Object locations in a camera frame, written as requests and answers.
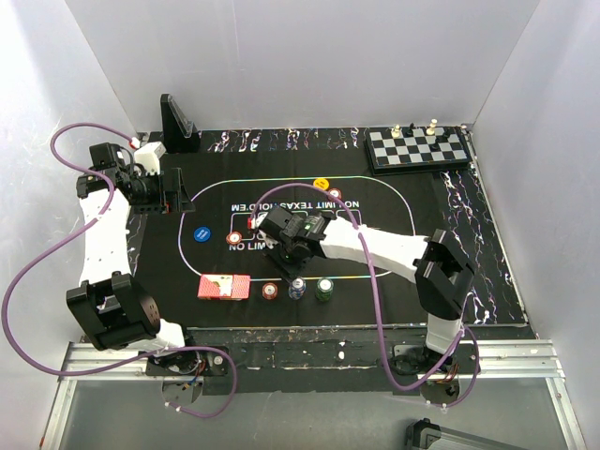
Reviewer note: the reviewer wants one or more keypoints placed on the green poker chip stack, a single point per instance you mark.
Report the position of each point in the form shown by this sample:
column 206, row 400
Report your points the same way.
column 324, row 289

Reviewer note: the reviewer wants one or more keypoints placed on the red poker chip stack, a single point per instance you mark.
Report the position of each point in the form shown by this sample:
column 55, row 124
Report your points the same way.
column 269, row 291

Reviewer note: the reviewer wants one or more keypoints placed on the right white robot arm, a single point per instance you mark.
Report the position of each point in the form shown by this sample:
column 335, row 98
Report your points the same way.
column 439, row 268

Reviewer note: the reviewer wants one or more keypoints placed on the black white chess board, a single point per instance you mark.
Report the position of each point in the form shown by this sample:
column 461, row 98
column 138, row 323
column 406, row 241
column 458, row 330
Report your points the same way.
column 387, row 155

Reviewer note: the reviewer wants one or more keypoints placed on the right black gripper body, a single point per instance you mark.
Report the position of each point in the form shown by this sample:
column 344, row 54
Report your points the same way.
column 287, row 262

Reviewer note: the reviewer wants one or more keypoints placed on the black device bottom corner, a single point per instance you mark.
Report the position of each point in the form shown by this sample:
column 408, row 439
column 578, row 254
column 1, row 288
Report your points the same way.
column 423, row 434

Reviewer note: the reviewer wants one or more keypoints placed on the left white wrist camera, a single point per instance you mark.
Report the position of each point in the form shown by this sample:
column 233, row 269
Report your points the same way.
column 149, row 156

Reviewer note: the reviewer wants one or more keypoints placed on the black poker table mat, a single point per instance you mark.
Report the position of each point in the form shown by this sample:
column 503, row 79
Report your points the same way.
column 226, row 179

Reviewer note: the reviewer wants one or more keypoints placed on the blue small blind button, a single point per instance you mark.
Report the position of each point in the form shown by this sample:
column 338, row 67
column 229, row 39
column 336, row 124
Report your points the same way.
column 202, row 234

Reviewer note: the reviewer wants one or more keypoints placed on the white chess piece tall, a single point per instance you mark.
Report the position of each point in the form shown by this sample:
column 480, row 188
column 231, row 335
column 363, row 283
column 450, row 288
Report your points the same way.
column 432, row 127

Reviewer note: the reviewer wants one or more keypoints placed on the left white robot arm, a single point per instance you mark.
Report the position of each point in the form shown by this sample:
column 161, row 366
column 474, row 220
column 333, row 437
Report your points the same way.
column 112, row 308

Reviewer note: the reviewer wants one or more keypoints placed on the yellow big blind button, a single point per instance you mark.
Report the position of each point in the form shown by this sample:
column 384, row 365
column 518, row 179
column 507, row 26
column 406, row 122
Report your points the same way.
column 321, row 183

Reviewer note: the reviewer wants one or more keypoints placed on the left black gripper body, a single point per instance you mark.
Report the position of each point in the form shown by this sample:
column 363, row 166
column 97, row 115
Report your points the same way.
column 147, row 188

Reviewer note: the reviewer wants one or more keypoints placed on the blue poker chip stack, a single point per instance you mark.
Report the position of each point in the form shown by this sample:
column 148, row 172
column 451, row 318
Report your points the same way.
column 297, row 288

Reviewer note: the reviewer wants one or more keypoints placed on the aluminium rail frame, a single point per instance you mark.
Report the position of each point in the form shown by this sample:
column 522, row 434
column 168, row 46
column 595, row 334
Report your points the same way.
column 317, row 387

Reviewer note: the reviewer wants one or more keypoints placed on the red playing card deck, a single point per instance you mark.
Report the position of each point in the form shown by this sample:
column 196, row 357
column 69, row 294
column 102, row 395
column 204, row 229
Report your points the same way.
column 224, row 287

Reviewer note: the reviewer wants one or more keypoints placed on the black card shoe holder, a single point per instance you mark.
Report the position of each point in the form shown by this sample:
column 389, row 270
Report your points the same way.
column 179, row 134

